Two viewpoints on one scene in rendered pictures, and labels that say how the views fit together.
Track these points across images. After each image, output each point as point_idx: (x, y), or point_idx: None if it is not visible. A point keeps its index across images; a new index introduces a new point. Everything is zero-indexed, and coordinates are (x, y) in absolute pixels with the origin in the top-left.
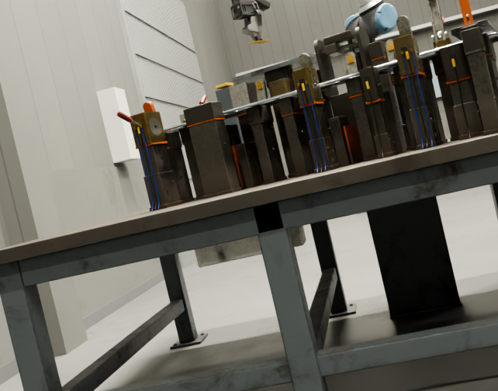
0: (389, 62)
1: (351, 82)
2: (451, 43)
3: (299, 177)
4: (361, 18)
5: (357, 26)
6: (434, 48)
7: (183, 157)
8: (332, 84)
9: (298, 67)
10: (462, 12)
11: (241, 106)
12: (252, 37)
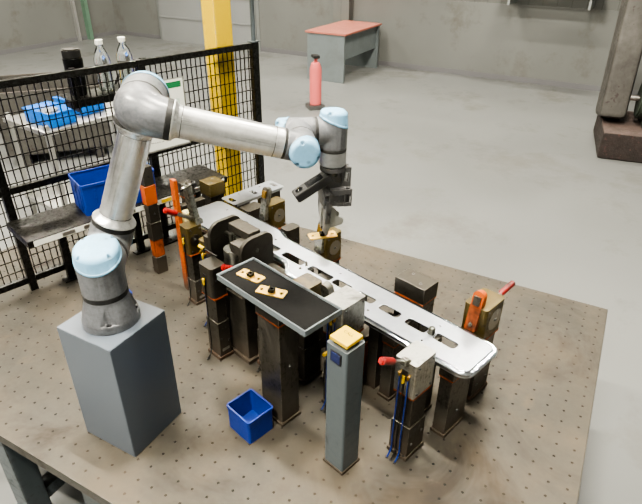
0: (268, 225)
1: None
2: (237, 209)
3: None
4: (131, 235)
5: (125, 252)
6: (201, 228)
7: (439, 385)
8: (282, 262)
9: (242, 295)
10: (178, 198)
11: (373, 282)
12: (328, 230)
